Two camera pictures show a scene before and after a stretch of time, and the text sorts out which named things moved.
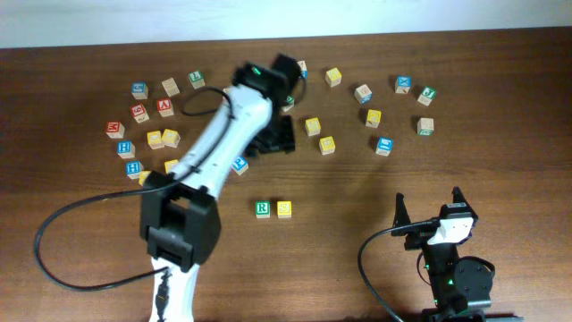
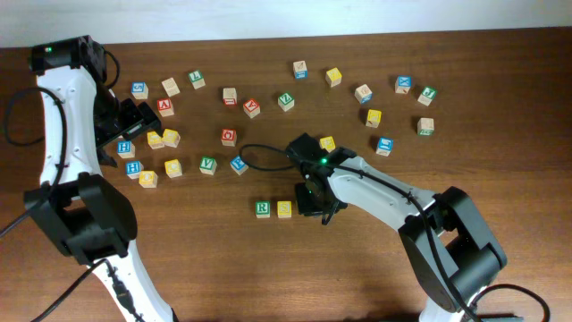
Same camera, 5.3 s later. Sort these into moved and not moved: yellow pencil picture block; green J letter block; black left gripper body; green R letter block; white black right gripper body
Moved: black left gripper body; white black right gripper body
Not moved: yellow pencil picture block; green J letter block; green R letter block
